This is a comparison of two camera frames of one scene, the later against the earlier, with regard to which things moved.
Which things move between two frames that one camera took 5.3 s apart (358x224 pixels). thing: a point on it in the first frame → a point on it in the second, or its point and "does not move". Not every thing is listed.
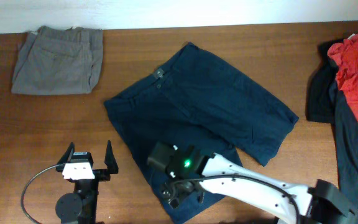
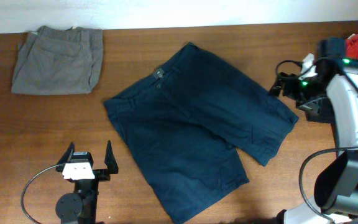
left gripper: [104, 175] does not move
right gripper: [169, 188] → [312, 106]
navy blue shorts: [193, 99] does not move
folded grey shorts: [58, 61] does not move
